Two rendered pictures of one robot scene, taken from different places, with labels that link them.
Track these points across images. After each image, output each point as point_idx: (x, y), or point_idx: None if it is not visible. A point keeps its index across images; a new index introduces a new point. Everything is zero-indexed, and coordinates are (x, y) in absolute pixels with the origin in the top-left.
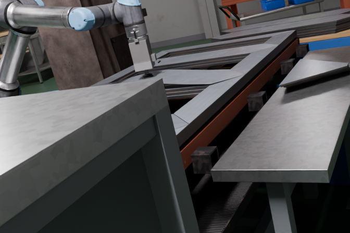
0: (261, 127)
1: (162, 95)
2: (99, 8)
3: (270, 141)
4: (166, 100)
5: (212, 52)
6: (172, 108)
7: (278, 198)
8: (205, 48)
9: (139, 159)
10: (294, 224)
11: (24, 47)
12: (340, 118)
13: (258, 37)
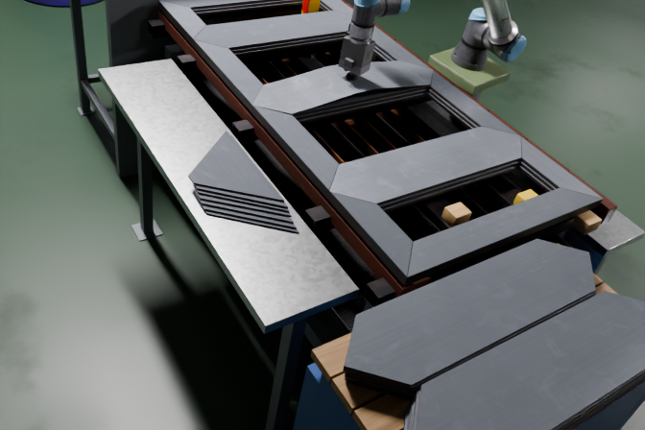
0: (187, 97)
1: None
2: None
3: (159, 83)
4: None
5: (430, 173)
6: None
7: None
8: None
9: None
10: None
11: (484, 6)
12: (131, 113)
13: (441, 238)
